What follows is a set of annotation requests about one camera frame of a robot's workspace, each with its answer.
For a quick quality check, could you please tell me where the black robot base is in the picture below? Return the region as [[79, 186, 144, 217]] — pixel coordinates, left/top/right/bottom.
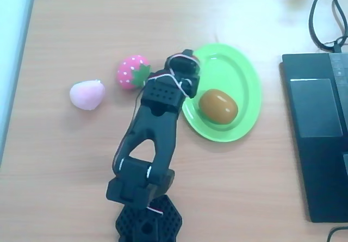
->
[[114, 194, 183, 242]]

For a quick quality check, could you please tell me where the pink strawberry toy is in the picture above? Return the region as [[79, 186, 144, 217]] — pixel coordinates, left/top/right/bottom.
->
[[116, 54, 152, 91]]

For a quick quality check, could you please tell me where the green oval plate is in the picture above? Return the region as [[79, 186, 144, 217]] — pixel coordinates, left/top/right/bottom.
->
[[181, 43, 262, 143]]

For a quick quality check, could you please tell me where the brown kiwi toy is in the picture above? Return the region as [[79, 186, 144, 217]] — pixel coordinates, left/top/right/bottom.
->
[[198, 89, 239, 125]]

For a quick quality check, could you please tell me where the light pink plush peach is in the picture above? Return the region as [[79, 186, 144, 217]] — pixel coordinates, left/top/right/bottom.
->
[[69, 79, 106, 111]]

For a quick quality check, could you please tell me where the black laptop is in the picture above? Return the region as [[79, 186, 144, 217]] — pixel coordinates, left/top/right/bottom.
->
[[281, 52, 348, 223]]

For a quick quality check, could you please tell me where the thick black cable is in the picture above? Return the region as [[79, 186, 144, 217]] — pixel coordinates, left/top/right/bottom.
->
[[308, 0, 348, 54]]

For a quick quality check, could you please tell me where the thin black cable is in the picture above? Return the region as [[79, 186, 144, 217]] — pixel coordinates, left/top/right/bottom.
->
[[332, 0, 348, 38]]

